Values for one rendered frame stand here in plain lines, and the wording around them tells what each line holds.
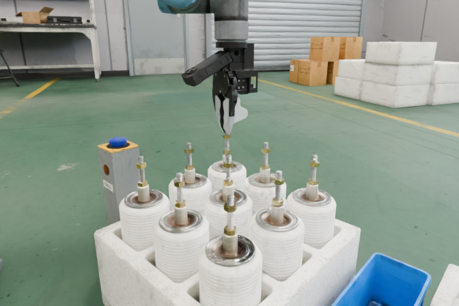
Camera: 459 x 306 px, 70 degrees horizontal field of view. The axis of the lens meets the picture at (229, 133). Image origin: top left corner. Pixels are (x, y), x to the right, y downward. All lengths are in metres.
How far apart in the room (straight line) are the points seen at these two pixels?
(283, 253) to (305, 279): 0.05
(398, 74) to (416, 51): 0.24
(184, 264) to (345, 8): 6.62
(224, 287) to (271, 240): 0.12
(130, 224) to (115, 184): 0.16
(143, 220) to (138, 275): 0.10
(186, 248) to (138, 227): 0.13
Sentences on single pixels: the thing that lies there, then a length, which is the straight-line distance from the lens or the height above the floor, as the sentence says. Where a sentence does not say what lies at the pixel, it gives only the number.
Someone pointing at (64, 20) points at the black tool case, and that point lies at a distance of 5.05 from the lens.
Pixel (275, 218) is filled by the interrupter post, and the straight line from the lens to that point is 0.58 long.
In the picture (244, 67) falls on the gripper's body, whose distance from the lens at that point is 0.76.
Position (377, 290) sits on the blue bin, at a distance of 0.84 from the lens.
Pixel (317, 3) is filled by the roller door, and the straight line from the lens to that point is 6.63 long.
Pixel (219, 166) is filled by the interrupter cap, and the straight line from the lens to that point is 0.81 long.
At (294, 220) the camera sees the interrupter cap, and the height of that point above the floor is 0.25.
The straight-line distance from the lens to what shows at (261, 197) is 0.71.
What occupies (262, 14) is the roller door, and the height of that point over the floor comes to 1.00.
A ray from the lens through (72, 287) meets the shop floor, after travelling 0.91.
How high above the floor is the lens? 0.55
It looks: 16 degrees down
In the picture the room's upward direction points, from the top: straight up
